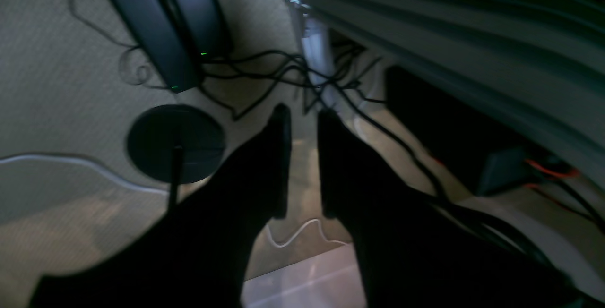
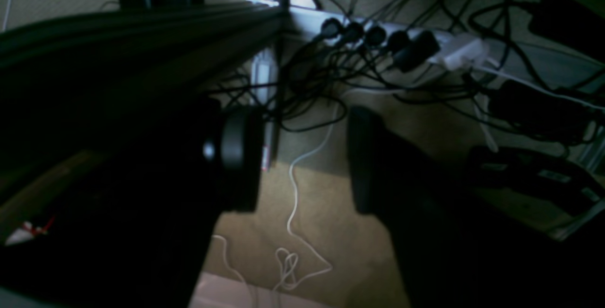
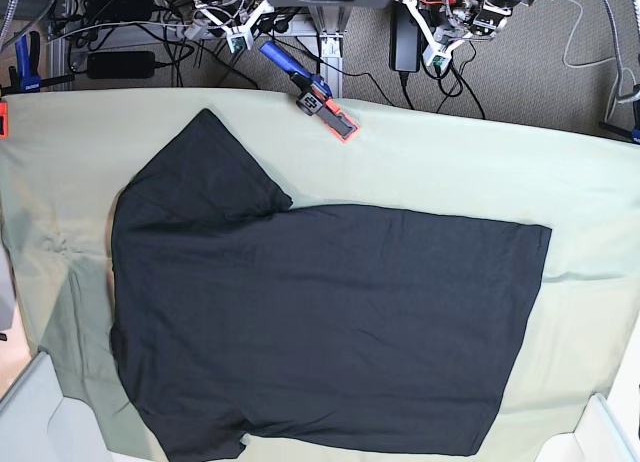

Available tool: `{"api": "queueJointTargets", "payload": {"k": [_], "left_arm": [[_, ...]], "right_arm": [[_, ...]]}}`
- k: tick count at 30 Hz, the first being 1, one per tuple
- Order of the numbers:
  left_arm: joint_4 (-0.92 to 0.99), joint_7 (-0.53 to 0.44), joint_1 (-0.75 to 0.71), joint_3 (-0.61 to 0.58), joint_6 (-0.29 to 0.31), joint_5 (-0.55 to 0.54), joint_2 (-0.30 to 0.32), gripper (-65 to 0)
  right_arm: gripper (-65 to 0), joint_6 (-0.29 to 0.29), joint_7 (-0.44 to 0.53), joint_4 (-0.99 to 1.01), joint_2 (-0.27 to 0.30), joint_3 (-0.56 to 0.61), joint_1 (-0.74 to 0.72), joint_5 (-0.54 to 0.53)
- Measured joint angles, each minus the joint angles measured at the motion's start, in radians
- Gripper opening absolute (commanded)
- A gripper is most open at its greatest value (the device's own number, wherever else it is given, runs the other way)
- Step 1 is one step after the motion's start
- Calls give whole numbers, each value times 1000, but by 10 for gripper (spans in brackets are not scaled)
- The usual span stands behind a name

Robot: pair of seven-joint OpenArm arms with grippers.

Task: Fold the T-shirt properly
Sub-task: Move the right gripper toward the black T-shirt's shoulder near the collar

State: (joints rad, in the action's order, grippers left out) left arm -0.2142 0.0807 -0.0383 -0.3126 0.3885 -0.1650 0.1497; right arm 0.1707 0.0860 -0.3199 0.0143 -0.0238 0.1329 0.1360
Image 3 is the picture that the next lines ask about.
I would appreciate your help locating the white bin lower right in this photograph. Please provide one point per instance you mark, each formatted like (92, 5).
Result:
(605, 432)

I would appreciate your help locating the black power brick lower left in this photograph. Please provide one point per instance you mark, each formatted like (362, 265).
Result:
(121, 65)

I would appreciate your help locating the white bin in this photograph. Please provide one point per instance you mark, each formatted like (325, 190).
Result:
(39, 423)
(605, 432)

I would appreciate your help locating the white bin lower left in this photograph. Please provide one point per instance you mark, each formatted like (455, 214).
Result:
(39, 423)

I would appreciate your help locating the black power adapter left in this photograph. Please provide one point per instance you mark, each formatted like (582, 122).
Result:
(405, 42)

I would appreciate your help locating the blue orange bar clamp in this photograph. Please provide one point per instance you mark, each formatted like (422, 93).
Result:
(315, 98)

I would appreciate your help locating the blue clamp at right edge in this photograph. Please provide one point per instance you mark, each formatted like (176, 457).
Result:
(621, 122)

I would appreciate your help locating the black power brick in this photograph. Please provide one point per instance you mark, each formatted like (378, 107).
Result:
(118, 10)
(121, 65)

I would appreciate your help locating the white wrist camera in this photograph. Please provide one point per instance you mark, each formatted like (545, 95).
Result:
(435, 59)
(239, 41)

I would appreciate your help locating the blue clamp at left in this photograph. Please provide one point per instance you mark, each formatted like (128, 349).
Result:
(24, 77)

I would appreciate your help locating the aluminium frame post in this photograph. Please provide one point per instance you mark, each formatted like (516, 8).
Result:
(330, 23)

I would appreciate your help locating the dark navy T-shirt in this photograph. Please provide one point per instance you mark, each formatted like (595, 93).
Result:
(349, 326)

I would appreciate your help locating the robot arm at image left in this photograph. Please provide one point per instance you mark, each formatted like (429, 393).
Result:
(231, 16)

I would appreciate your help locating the orange clamp pad left edge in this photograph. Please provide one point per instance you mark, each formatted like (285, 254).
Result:
(3, 119)

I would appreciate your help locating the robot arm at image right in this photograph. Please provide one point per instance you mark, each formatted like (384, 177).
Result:
(445, 24)

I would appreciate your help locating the black power brick upper left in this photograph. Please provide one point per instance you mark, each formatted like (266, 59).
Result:
(118, 10)

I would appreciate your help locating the light green table cloth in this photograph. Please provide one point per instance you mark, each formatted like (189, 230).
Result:
(68, 155)

